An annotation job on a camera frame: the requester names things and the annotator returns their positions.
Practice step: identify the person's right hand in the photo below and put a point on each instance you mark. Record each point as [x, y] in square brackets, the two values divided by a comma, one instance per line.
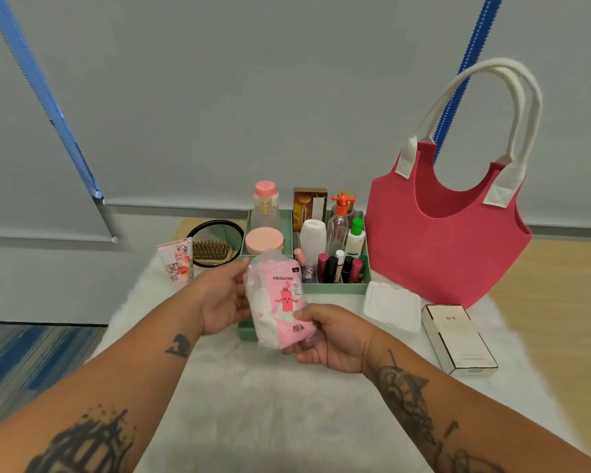
[342, 339]

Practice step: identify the person's left hand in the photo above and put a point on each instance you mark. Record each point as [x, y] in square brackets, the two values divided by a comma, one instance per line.
[219, 302]

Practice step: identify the person's right thumb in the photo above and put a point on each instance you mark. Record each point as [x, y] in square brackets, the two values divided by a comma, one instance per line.
[313, 315]

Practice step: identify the person's left thumb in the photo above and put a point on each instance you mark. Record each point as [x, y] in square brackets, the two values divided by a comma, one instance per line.
[234, 270]

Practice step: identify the clear pink cotton pad packet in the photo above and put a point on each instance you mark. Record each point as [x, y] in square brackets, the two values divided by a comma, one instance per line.
[278, 300]

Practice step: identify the person's right forearm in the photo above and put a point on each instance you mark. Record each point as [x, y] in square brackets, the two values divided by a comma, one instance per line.
[453, 418]

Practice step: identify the person's left forearm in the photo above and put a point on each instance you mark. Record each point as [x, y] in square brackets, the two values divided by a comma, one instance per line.
[108, 389]

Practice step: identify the wooden hairbrush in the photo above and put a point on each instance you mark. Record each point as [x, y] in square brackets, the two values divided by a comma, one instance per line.
[212, 251]

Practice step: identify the green organizer box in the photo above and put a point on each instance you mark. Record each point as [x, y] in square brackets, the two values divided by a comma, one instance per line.
[335, 289]

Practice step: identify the round pink compact jar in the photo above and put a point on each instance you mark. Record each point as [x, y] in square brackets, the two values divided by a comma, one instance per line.
[263, 240]

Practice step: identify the small purple bottle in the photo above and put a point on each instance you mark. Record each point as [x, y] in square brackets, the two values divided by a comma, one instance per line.
[309, 271]

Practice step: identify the round black-framed mirror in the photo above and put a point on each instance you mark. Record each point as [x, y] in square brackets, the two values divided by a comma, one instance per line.
[212, 231]

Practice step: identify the row of lipstick tubes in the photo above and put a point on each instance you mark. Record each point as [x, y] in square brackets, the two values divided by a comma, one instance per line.
[340, 270]

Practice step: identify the floral hand cream tube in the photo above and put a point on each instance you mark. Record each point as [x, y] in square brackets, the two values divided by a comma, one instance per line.
[177, 263]

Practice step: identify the pink lip balm stick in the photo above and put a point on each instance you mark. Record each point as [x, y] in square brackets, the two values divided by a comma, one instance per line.
[299, 256]

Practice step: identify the perfume bottle with pink cap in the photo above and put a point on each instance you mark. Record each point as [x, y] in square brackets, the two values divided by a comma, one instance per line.
[266, 204]

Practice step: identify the white plastic bottle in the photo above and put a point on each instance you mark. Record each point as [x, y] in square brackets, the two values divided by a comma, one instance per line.
[313, 236]

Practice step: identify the white plastic wipes case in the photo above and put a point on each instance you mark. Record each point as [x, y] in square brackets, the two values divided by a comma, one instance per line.
[393, 306]

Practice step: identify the white bottle with green cap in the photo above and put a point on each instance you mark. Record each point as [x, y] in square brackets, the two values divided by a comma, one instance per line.
[355, 238]

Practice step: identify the clear bottle with red pump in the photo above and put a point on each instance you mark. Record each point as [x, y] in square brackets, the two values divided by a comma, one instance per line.
[338, 226]

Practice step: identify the white fluffy rug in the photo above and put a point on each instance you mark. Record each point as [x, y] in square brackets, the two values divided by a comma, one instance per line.
[276, 403]

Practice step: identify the brown and gold box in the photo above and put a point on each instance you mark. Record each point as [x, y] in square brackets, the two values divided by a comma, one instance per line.
[309, 204]

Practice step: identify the amber glass bottle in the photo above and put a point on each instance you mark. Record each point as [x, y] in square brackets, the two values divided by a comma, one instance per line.
[350, 205]

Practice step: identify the pink felt tote bag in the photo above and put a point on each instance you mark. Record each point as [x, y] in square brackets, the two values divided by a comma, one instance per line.
[438, 246]

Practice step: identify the white perfume box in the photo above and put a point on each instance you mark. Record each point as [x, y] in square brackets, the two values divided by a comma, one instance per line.
[460, 339]

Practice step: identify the grey blind bottom rail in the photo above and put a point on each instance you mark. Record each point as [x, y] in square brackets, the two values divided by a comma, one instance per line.
[177, 205]
[49, 235]

